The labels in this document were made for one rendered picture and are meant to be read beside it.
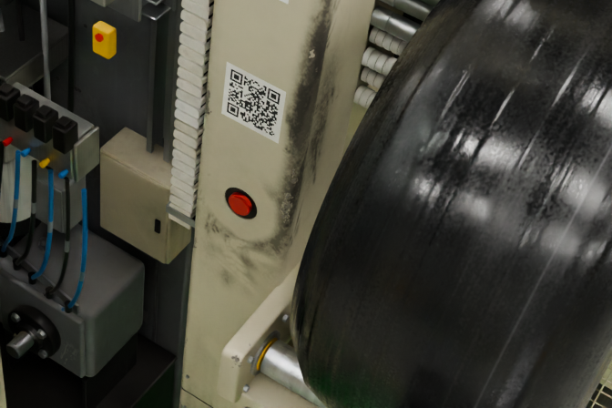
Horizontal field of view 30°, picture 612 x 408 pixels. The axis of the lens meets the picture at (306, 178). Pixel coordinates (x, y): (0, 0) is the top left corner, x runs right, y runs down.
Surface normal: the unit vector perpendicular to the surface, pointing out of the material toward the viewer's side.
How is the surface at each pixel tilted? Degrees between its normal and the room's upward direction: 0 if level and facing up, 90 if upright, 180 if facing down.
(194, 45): 90
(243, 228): 90
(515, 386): 75
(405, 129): 43
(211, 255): 90
